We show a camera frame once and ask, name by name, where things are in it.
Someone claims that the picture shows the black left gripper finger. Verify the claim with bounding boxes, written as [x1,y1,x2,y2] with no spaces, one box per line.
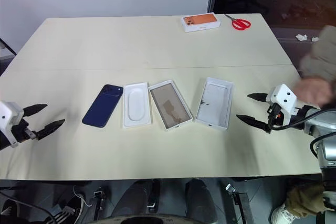
[35,119,66,141]
[22,103,48,118]

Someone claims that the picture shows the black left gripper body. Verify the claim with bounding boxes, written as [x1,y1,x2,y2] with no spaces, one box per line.
[12,118,37,144]

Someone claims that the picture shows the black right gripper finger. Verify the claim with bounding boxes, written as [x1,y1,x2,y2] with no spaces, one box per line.
[247,92,269,102]
[236,114,271,133]

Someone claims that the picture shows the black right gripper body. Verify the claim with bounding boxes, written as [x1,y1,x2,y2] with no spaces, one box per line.
[267,102,284,132]

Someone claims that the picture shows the white box lid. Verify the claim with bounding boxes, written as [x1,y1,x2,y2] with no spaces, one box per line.
[194,77,235,132]

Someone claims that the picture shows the dark blue smartphone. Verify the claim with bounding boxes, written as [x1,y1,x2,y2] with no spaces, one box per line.
[81,83,124,130]

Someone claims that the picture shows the white phone box base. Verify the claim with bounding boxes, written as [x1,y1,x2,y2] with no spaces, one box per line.
[148,79,194,132]

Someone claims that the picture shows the white phone tray insert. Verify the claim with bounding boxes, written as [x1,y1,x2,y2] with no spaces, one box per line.
[122,82,154,130]

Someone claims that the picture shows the orange printed phone box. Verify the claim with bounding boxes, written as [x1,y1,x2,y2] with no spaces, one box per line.
[181,13,221,34]

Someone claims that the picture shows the person's bare hand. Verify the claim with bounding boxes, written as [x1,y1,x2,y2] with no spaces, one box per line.
[292,76,332,107]

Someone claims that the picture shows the black white soled sneaker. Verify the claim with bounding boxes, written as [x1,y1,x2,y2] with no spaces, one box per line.
[0,198,14,224]

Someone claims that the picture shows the black white striped sneaker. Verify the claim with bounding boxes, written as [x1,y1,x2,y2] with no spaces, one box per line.
[48,195,82,224]

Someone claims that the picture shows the person's khaki trouser leg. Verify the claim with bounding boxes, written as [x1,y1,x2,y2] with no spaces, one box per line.
[285,181,327,217]

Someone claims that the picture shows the person's white shoe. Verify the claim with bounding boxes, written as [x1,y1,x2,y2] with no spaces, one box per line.
[271,202,298,224]

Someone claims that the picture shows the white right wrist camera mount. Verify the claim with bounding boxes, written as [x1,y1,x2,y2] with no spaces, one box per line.
[266,83,298,124]

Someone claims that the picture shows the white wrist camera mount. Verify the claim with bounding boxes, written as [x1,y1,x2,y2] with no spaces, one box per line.
[0,100,25,148]
[266,83,298,124]

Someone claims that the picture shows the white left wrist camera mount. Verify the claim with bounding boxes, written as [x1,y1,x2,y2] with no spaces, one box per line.
[0,100,25,148]

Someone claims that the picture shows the red handled scissors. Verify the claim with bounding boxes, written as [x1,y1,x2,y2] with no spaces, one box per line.
[223,13,252,31]

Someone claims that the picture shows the thin white cable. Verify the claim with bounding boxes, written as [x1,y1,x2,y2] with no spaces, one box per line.
[72,185,93,208]

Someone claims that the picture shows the metal table bracket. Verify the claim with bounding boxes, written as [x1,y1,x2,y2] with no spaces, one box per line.
[225,183,254,224]

